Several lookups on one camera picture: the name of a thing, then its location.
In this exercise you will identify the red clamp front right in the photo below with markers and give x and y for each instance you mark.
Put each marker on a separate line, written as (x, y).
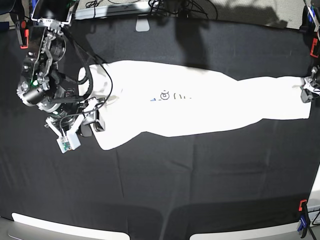
(304, 218)

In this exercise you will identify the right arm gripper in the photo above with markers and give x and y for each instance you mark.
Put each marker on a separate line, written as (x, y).
(87, 115)

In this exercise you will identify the red clamp back left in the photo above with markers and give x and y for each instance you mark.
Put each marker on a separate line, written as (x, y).
(22, 30)

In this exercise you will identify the red clamp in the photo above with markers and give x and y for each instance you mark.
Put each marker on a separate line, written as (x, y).
(22, 30)
(304, 218)
(315, 48)

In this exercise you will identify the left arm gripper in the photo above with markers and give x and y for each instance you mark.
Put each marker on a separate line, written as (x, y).
(310, 88)

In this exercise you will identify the red clamp back right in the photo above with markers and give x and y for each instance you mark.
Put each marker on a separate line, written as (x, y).
(315, 48)

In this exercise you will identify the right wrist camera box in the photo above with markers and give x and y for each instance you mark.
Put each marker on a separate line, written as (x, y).
(69, 142)

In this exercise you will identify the black table cloth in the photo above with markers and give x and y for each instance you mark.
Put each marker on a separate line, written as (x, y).
(154, 187)

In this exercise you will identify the white printed t-shirt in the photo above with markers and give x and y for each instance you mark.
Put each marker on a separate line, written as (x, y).
(173, 100)

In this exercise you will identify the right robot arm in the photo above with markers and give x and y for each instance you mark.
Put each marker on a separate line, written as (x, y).
(67, 100)

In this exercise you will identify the grey table mount plate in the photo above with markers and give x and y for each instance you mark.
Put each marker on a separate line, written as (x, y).
(142, 25)

